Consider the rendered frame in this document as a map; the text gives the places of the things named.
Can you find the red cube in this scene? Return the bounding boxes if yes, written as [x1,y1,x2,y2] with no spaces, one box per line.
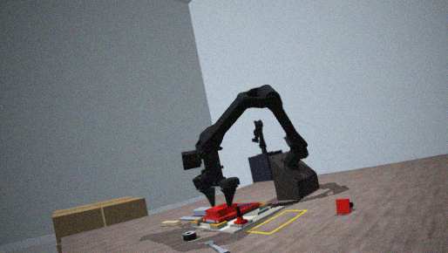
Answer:
[336,199,353,214]

